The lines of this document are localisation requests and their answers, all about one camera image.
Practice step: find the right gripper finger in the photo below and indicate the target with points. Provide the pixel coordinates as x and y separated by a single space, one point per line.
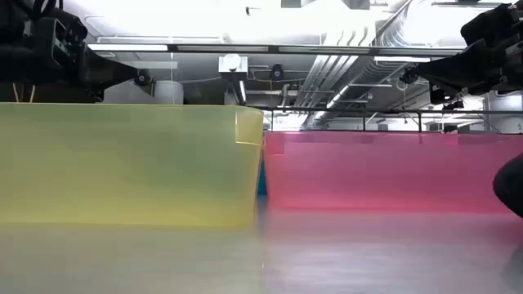
445 71

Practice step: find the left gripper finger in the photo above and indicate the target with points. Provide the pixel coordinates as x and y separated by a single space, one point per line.
106 73

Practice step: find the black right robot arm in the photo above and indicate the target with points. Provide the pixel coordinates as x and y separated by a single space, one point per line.
494 20

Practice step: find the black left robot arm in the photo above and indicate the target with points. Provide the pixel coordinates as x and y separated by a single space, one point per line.
16 24

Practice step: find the black round ceiling device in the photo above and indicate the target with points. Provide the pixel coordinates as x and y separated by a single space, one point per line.
277 72
143 77

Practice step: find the white cylinder tank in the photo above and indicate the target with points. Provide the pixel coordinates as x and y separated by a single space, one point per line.
168 93

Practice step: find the yellow plastic bin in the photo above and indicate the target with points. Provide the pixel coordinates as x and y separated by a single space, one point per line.
122 163

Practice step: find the pink plastic bin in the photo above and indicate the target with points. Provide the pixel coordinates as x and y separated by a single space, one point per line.
388 175

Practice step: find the black cloth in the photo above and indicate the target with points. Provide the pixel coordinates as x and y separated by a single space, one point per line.
510 183

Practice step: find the overhead light bar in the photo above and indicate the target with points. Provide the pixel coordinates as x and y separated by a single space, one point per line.
224 48

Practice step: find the teal plastic bin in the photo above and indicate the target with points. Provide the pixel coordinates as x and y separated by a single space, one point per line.
262 179

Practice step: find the black ceiling rail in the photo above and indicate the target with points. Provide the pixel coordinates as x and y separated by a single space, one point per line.
388 110

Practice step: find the silver ceiling duct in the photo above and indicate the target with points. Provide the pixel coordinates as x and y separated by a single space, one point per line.
327 69

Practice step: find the white overhead camera mount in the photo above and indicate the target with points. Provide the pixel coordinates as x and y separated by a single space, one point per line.
233 63

